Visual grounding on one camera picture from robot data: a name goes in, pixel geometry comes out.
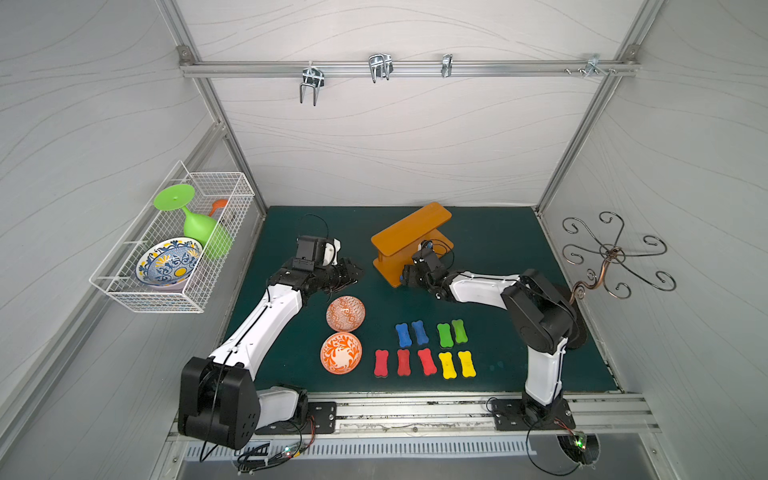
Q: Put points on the orange patterned bowl far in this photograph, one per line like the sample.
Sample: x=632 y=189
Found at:
x=345 y=314

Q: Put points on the yellow eraser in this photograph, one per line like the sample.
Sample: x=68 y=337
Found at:
x=447 y=365
x=467 y=365

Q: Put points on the orange object in basket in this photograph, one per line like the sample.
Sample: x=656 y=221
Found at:
x=217 y=205

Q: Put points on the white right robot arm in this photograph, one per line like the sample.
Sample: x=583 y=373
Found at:
x=544 y=319

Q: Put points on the metal bracket hook right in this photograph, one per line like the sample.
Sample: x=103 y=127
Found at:
x=591 y=68

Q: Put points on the small metal hook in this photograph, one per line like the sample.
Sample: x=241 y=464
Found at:
x=446 y=65

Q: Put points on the aluminium top rail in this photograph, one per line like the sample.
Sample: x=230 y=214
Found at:
x=402 y=69

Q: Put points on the bronze metal hook stand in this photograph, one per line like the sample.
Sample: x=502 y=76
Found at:
x=612 y=253

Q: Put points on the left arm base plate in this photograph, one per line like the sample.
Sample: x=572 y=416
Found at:
x=320 y=418

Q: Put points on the metal double hook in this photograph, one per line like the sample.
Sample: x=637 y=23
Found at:
x=312 y=80
x=380 y=66

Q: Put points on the orange floral bowl near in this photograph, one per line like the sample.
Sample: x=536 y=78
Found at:
x=341 y=353

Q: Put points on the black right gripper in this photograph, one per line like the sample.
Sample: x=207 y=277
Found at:
x=422 y=274

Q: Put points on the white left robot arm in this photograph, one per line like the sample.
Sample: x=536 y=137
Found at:
x=218 y=401

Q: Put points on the metal double hook left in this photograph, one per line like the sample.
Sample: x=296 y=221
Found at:
x=312 y=80

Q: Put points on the red eraser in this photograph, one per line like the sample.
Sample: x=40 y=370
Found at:
x=404 y=366
x=426 y=359
x=381 y=369

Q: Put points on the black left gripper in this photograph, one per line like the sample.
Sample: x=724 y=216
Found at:
x=335 y=274

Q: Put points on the green plastic goblet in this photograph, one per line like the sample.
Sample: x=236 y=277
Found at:
x=215 y=239

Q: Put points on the aluminium front rail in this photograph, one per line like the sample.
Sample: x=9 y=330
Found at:
x=463 y=413

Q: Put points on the white wire basket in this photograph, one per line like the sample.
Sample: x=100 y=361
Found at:
x=115 y=276

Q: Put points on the blue eraser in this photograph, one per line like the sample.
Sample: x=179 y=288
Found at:
x=420 y=332
x=403 y=334

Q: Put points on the green eraser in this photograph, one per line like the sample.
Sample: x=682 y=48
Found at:
x=459 y=330
x=445 y=336

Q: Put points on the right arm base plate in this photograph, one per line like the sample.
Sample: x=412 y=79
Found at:
x=520 y=415

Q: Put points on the blue yellow patterned bowl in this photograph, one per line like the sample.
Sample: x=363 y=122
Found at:
x=168 y=265

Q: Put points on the metal double hook middle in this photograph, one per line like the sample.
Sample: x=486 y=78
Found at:
x=380 y=66

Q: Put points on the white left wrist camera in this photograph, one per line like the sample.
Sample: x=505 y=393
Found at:
x=331 y=250

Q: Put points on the aluminium rail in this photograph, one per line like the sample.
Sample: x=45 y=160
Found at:
x=402 y=69
x=463 y=413

